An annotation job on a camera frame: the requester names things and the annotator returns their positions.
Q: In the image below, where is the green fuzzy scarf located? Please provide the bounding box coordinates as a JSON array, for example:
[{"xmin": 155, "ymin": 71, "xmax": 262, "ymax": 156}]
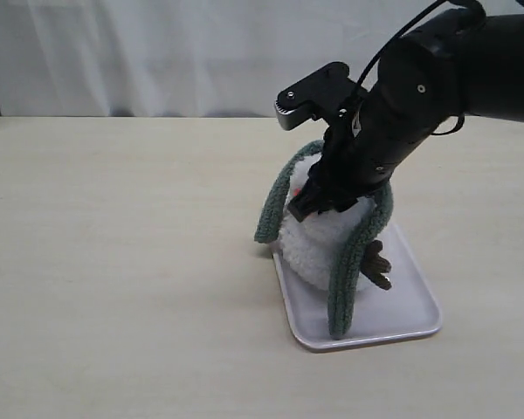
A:
[{"xmin": 254, "ymin": 140, "xmax": 394, "ymax": 340}]

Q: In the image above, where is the white plush snowman toy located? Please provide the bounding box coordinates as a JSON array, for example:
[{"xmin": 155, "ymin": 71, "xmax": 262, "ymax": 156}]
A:
[{"xmin": 278, "ymin": 153, "xmax": 392, "ymax": 291}]

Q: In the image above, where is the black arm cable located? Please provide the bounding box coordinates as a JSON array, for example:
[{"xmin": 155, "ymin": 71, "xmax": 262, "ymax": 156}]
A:
[{"xmin": 353, "ymin": 0, "xmax": 486, "ymax": 136}]

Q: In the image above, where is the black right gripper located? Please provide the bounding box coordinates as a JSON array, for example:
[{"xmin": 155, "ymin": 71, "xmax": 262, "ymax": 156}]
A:
[{"xmin": 287, "ymin": 65, "xmax": 460, "ymax": 221}]

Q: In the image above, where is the white backdrop curtain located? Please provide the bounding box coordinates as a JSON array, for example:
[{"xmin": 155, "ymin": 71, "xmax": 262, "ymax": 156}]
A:
[{"xmin": 0, "ymin": 0, "xmax": 524, "ymax": 120}]

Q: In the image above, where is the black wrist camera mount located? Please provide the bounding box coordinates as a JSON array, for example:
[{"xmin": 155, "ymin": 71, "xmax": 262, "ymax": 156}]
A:
[{"xmin": 274, "ymin": 61, "xmax": 368, "ymax": 131}]

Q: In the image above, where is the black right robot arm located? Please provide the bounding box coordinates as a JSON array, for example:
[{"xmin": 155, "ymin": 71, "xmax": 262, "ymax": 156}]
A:
[{"xmin": 275, "ymin": 8, "xmax": 524, "ymax": 220}]

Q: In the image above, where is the white rectangular tray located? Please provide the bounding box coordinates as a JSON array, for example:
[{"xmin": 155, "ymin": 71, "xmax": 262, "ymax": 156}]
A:
[{"xmin": 270, "ymin": 222, "xmax": 442, "ymax": 353}]

